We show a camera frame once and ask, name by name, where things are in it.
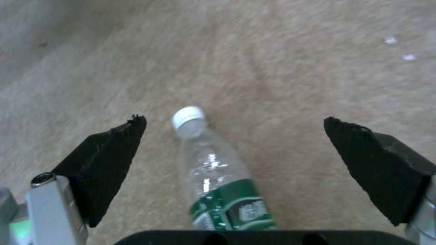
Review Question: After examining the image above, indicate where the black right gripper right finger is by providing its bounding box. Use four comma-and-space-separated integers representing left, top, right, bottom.
323, 116, 436, 245

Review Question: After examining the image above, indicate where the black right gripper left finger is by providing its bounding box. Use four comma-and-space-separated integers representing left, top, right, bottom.
0, 114, 148, 245

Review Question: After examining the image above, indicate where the clear plastic bottle green label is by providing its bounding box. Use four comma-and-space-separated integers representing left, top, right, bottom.
171, 106, 279, 232

